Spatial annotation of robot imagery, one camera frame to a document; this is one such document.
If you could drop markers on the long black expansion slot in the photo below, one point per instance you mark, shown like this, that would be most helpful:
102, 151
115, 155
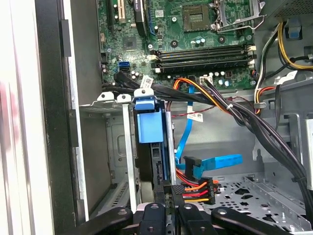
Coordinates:
140, 17

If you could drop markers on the black RAM slot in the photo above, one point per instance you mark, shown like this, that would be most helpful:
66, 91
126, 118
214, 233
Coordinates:
203, 62
203, 67
203, 54
203, 49

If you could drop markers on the metal locking lever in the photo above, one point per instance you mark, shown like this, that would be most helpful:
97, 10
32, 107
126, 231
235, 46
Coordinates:
240, 28

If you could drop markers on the black open PC case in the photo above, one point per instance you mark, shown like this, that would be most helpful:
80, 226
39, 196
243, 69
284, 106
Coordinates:
52, 110

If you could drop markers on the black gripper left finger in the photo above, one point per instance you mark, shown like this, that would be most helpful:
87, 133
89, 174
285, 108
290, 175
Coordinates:
151, 220

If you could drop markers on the green motherboard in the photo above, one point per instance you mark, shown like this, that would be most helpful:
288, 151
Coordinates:
171, 41

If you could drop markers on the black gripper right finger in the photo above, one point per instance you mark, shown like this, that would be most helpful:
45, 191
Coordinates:
193, 220

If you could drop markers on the grey power supply unit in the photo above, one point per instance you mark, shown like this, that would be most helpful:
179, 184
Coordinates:
288, 9

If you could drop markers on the hard disk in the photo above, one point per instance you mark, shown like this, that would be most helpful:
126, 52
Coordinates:
149, 127

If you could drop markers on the white expansion slot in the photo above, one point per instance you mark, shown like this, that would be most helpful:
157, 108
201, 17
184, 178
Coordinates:
120, 9

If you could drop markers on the metal disk bay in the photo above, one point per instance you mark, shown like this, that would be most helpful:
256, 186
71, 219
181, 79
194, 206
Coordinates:
107, 151

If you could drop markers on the CPU socket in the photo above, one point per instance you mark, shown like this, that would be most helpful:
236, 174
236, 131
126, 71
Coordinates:
234, 12

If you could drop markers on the blue board data port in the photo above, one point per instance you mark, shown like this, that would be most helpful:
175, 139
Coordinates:
124, 66

